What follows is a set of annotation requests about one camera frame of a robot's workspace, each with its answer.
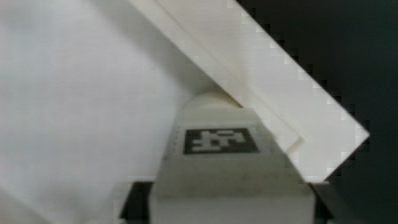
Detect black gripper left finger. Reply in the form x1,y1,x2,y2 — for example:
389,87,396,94
119,181,153,224

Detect white table leg with tag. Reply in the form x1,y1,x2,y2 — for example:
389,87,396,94
149,91,314,224

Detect white square tabletop tray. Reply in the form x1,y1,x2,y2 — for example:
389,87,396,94
0,0,368,224

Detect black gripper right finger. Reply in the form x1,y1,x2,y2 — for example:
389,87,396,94
311,182,362,224

